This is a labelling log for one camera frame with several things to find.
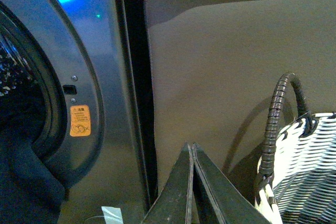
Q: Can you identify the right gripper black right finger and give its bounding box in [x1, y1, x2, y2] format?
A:
[192, 143, 269, 224]

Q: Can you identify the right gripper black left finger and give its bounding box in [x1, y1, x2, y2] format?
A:
[142, 143, 194, 224]

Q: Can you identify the dark blue garment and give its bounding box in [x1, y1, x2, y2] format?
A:
[1, 128, 66, 223]

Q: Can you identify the grey front-load washing machine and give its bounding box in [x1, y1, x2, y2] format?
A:
[1, 0, 158, 223]

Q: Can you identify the steel washing machine drum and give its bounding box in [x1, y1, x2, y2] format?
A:
[1, 33, 34, 97]

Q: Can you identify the white tape piece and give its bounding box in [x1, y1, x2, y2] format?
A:
[101, 206, 123, 224]

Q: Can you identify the black white woven basket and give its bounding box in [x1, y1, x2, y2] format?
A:
[254, 72, 335, 223]

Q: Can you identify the orange warning sticker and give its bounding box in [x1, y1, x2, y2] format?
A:
[70, 105, 91, 137]

